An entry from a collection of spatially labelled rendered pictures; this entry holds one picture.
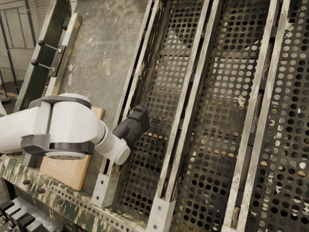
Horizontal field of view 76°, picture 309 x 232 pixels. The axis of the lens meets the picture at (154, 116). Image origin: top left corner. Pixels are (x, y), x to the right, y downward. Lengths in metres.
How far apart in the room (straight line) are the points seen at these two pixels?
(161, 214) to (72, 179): 0.51
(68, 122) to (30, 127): 0.07
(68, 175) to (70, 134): 0.71
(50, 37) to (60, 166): 0.88
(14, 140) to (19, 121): 0.04
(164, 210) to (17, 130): 0.53
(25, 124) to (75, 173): 0.67
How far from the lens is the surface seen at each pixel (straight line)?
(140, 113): 0.76
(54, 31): 1.62
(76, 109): 0.44
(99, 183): 0.92
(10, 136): 0.50
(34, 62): 1.33
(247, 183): 0.70
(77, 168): 1.08
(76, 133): 0.43
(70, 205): 1.07
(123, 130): 0.66
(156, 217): 0.79
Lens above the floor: 1.56
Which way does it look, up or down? 21 degrees down
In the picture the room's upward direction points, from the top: straight up
